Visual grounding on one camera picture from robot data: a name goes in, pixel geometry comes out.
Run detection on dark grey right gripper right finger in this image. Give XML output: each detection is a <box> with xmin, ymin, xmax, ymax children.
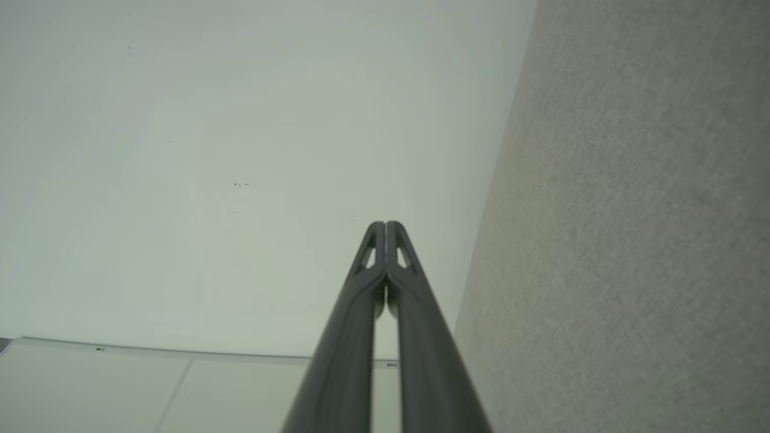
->
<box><xmin>386</xmin><ymin>221</ymin><xmax>494</xmax><ymax>433</ymax></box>

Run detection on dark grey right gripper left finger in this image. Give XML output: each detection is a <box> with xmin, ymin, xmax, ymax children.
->
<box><xmin>282</xmin><ymin>221</ymin><xmax>386</xmax><ymax>433</ymax></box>

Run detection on grey fabric sofa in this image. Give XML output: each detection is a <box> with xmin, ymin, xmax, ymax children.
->
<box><xmin>454</xmin><ymin>0</ymin><xmax>770</xmax><ymax>433</ymax></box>

